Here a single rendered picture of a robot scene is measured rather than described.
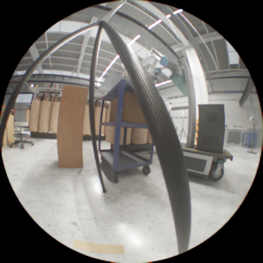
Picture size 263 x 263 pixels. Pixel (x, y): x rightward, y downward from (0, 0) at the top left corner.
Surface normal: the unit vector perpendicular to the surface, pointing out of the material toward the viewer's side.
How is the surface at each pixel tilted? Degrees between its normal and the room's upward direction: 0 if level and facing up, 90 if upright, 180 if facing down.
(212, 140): 90
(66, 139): 90
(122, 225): 0
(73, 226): 0
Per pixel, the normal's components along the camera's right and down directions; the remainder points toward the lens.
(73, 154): 0.58, 0.07
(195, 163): -0.76, -0.04
